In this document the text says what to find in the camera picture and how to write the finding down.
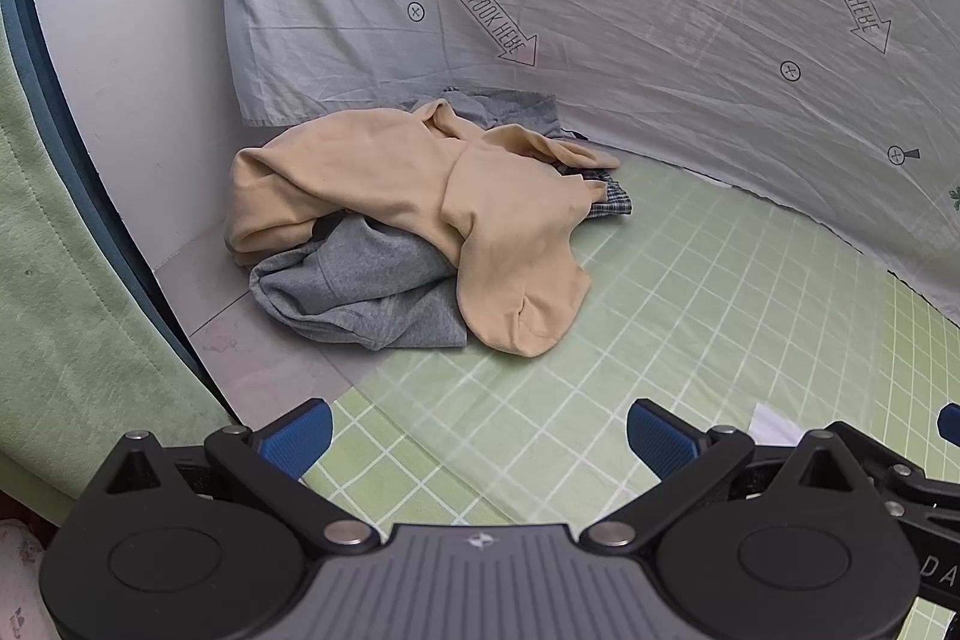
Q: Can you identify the green towel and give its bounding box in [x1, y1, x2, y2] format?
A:
[0, 58, 229, 523]

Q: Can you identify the green checkered bed sheet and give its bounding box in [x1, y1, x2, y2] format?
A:
[306, 158, 958, 531]

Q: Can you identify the blue plaid shirt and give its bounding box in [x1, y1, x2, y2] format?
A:
[555, 164, 633, 220]

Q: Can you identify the grey zip hoodie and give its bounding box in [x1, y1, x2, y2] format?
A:
[249, 211, 469, 351]

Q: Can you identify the dark blue cloth edge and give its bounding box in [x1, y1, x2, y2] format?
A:
[2, 0, 226, 403]

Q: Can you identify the grey printed backdrop sheet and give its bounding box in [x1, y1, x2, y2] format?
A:
[223, 0, 958, 317]

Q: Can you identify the beige long-sleeve garment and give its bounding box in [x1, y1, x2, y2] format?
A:
[224, 99, 620, 357]

